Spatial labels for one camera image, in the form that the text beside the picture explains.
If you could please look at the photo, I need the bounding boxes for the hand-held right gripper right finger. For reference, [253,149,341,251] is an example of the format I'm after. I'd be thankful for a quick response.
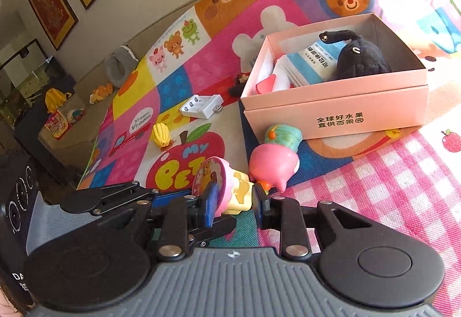
[253,183,362,261]

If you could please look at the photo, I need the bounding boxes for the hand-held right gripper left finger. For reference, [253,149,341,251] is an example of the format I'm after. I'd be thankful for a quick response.
[120,183,221,261]

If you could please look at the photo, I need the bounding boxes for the yellow orange plush toy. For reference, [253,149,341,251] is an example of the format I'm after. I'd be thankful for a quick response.
[90,84,114,103]

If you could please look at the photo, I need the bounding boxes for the pink duck toy teal hat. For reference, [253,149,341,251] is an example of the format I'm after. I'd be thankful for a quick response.
[249,123,302,191]

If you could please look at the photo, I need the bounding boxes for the white tube with red end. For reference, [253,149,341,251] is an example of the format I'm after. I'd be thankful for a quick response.
[256,57,289,94]

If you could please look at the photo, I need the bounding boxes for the beige sofa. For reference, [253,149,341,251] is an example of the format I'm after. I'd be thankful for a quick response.
[38,11,238,191]

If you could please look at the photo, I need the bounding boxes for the yellow bag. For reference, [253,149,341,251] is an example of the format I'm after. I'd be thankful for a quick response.
[45,88,73,114]

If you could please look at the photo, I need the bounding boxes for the white battery charger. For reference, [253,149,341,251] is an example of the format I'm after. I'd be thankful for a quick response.
[180,94,224,120]

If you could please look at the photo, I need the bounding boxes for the pink printed package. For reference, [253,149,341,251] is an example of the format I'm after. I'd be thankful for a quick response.
[45,112,69,138]

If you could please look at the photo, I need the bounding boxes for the black plush toy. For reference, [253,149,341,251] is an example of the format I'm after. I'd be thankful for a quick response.
[319,29,392,80]

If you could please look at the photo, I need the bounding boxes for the pink yellow cupcake toy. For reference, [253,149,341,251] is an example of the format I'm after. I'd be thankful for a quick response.
[191,156,253,215]

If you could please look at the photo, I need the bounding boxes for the grey neck pillow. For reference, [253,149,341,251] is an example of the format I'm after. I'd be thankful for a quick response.
[104,45,139,89]

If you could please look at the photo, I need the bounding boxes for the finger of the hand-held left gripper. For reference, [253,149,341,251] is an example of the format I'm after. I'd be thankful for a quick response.
[61,180,195,217]
[187,214,237,249]

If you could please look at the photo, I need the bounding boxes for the pink cardboard box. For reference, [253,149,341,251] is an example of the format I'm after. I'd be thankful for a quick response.
[239,12,430,140]

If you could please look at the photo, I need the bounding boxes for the blue white tissue pack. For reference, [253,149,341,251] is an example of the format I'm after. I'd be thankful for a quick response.
[279,42,346,88]

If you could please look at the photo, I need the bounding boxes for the colourful cartoon play mat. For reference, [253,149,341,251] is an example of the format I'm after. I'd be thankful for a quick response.
[77,0,461,317]

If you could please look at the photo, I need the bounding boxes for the yellow corn toy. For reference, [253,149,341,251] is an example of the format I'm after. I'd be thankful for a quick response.
[152,123,171,149]

